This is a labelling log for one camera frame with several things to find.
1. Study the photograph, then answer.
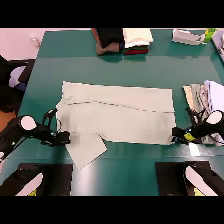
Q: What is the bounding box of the white box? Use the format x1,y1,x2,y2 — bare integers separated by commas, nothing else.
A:
172,28,206,46

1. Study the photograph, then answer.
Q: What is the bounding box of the white T-shirt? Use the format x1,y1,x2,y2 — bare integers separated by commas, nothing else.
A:
55,80,177,171

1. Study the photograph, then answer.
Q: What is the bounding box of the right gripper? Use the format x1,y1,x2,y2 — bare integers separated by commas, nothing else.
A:
171,126,188,144

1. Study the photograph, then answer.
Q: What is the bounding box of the green box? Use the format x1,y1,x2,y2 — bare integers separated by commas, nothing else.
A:
203,28,218,44

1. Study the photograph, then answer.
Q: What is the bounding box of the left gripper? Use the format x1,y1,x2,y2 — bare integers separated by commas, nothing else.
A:
54,130,72,147

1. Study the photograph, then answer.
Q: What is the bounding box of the red garment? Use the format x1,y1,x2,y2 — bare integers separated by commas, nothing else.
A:
123,49,150,56

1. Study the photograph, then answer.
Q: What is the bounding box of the white garment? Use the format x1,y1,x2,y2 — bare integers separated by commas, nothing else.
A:
122,28,155,50

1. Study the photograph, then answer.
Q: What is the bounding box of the heap of clothes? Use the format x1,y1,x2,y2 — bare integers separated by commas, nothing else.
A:
182,79,224,147

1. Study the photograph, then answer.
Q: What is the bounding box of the green garment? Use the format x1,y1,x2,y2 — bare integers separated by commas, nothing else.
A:
124,46,150,53

